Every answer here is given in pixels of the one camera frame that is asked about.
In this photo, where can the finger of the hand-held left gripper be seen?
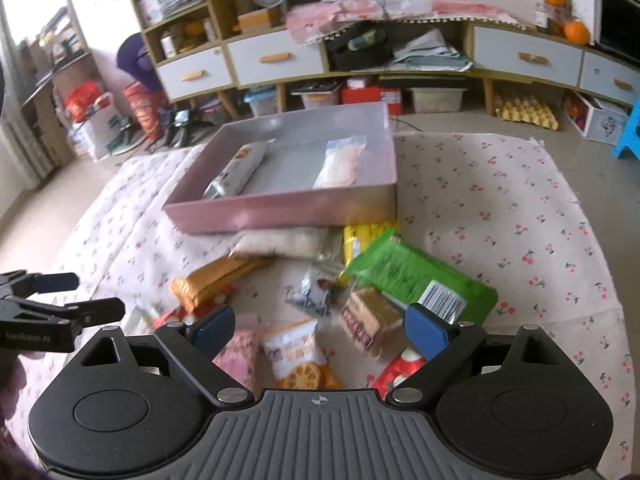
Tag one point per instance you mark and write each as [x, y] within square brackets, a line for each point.
[57, 283]
[95, 310]

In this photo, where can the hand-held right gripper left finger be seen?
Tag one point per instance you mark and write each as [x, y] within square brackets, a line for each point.
[216, 327]

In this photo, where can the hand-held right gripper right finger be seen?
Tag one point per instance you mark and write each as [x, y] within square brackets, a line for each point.
[425, 330]

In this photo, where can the pink snack packet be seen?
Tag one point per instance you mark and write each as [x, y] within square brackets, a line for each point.
[237, 360]

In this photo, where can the clear snack packet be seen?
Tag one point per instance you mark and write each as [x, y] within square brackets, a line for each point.
[137, 319]

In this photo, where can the golden snack packet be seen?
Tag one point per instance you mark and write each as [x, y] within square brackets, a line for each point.
[215, 277]

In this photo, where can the brown biscuit packet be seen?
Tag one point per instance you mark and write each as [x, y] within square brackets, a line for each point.
[370, 320]

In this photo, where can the green snack packet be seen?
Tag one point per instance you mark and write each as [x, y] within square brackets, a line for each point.
[400, 272]

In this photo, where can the white rice cracker packet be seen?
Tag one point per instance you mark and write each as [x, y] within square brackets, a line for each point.
[285, 243]

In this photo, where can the yellow snack packet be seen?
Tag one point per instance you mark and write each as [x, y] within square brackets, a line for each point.
[365, 237]

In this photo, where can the pink cardboard box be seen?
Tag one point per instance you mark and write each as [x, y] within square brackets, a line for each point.
[280, 207]

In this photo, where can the person's left hand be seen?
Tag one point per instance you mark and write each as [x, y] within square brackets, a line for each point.
[11, 380]

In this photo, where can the orange white chip packet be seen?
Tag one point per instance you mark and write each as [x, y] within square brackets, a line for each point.
[295, 355]

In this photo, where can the silver blue snack packet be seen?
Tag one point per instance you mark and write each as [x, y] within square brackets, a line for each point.
[312, 292]

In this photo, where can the white plastic bag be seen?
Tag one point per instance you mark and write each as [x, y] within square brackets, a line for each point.
[100, 132]

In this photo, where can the grey biscuit packet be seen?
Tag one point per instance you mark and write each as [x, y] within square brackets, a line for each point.
[237, 170]

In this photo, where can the red plastic bag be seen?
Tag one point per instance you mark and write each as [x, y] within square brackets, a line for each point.
[85, 100]

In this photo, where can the white wafer packet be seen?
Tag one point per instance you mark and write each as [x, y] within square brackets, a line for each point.
[340, 165]

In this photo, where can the red patterned bag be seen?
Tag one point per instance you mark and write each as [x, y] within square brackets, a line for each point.
[145, 112]

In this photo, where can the metal rack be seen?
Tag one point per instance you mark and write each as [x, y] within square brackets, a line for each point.
[55, 60]

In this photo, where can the clear storage bin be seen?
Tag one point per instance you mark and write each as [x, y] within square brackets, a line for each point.
[315, 96]
[435, 100]

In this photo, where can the red box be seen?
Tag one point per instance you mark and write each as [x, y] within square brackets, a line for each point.
[372, 101]

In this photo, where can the purple cloth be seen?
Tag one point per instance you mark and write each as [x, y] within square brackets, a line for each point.
[136, 60]

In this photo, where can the yellow egg tray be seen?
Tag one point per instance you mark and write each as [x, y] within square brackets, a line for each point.
[525, 110]

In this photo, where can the white drawer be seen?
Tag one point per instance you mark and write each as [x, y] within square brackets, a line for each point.
[527, 55]
[275, 57]
[610, 77]
[195, 72]

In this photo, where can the white printed box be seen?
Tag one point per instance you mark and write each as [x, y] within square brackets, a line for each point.
[597, 120]

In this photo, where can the stack of papers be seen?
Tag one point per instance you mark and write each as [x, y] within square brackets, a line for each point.
[425, 50]

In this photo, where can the black bag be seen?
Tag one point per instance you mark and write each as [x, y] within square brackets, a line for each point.
[360, 57]

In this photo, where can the blue plastic stool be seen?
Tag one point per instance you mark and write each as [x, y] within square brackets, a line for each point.
[629, 137]

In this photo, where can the pile of booklets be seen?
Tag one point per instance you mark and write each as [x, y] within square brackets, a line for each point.
[172, 0]

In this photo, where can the pink cloth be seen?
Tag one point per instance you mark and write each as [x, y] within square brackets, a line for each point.
[350, 10]

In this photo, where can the television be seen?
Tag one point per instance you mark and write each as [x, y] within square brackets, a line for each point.
[621, 25]

